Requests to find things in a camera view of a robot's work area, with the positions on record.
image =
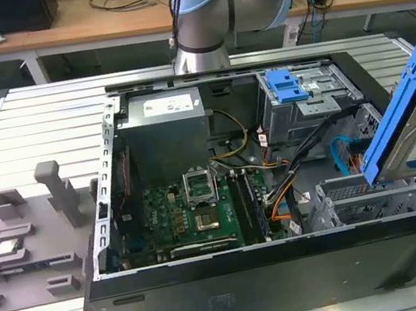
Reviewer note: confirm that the hard disk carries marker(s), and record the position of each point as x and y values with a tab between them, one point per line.
406	116

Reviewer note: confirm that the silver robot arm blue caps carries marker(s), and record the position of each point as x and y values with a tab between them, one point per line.
204	19

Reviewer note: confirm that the metal disk bay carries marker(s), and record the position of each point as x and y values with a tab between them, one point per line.
377	198

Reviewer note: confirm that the black RAM slot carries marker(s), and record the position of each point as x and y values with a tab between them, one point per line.
259	211
241	206

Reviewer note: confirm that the black expansion slot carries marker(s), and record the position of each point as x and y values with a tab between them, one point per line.
202	248

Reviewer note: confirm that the blue drive carrier latch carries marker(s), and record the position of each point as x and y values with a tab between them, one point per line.
283	85

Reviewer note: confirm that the metal drive cage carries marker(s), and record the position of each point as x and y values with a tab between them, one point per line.
305	114

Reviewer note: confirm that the grey power supply unit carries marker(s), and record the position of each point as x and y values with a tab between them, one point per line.
165	130

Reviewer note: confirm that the CPU socket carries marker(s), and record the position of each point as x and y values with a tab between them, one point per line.
206	221

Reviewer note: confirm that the wooden desk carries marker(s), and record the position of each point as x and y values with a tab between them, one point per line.
89	31

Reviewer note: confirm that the green motherboard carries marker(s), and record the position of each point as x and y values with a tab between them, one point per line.
170	214

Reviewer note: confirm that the black open PC case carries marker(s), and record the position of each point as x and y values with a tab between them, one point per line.
255	288

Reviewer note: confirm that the grey parts rack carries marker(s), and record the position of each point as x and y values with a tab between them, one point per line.
39	274

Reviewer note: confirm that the silver CPU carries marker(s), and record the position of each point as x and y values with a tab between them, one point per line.
4	248

